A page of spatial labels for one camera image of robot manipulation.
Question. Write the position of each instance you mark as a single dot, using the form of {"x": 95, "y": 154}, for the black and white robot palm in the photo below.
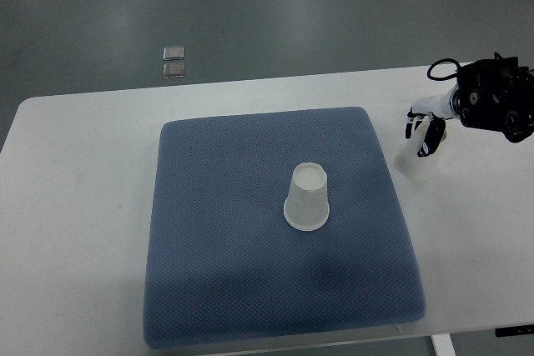
{"x": 424, "y": 110}

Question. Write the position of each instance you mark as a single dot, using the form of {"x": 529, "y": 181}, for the white paper cup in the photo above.
{"x": 414, "y": 166}
{"x": 306, "y": 207}

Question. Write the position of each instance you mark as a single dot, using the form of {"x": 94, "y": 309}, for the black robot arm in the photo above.
{"x": 490, "y": 94}

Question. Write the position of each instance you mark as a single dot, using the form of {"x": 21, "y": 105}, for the white paper cup on pad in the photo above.
{"x": 306, "y": 207}

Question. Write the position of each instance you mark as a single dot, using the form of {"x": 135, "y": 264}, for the blue textured foam pad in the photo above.
{"x": 224, "y": 265}

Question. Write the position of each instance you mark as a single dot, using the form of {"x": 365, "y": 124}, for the white table leg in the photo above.
{"x": 443, "y": 345}

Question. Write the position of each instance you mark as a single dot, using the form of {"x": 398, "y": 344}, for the upper silver floor plate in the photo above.
{"x": 172, "y": 53}

